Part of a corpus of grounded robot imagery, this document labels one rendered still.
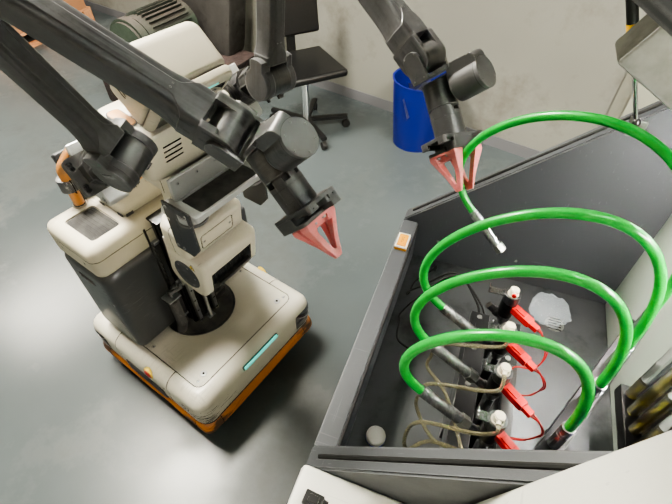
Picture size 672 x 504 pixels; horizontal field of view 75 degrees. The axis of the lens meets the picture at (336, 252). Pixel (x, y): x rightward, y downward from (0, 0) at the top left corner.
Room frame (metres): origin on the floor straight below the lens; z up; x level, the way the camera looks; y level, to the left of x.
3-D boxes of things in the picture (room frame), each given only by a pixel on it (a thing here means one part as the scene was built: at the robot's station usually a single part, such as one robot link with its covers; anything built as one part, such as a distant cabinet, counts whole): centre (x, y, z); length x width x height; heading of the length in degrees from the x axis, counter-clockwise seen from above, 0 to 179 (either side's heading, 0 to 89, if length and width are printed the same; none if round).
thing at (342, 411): (0.57, -0.09, 0.87); 0.62 x 0.04 x 0.16; 159
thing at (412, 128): (2.72, -0.57, 0.25); 0.43 x 0.39 x 0.50; 53
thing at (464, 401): (0.37, -0.27, 0.91); 0.34 x 0.10 x 0.15; 159
